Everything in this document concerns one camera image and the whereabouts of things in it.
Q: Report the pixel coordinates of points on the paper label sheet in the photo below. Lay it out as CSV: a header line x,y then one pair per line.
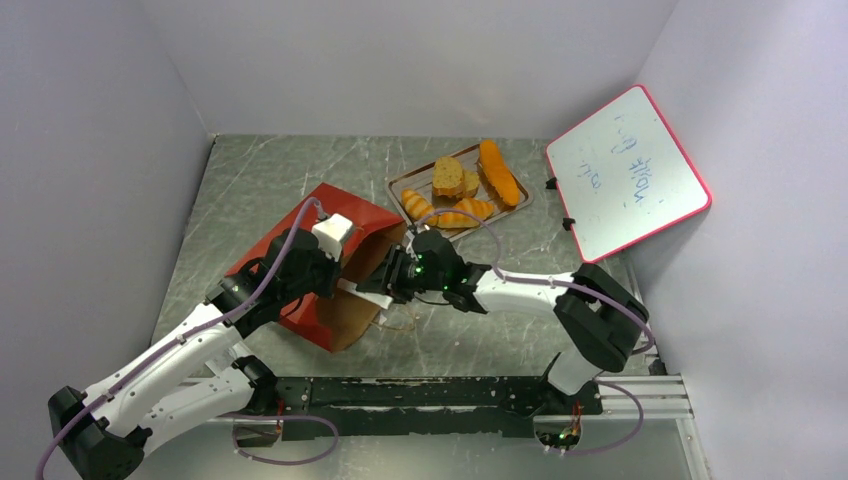
x,y
222,361

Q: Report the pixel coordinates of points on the round fake bread slice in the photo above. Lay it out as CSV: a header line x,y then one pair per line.
x,y
471,184

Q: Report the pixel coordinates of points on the long orange fake bread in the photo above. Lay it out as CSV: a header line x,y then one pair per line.
x,y
498,175

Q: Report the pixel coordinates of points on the small striped fake bread roll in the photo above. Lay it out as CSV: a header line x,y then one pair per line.
x,y
417,207

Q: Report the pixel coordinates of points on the metal tongs white handle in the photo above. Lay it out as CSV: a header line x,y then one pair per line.
x,y
380,300

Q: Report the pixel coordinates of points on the red paper bag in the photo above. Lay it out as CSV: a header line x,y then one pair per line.
x,y
337,322

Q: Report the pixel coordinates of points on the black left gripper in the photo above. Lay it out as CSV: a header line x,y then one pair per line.
x,y
333,272

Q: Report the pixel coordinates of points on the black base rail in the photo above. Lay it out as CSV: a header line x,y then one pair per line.
x,y
507,405

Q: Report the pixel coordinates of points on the fake bread piece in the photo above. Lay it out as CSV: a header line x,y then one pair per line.
x,y
448,178

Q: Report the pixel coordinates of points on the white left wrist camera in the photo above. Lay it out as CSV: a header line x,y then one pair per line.
x,y
332,233

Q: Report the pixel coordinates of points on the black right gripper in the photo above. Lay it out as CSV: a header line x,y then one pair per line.
x,y
389,278

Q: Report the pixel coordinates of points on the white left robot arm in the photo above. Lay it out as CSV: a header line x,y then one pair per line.
x,y
201,369

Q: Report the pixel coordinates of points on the fake croissant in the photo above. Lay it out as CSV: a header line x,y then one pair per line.
x,y
466,213

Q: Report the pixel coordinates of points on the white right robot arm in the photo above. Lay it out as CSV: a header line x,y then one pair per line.
x,y
602,319

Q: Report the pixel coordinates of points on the pink framed whiteboard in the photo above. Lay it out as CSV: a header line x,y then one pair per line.
x,y
623,175

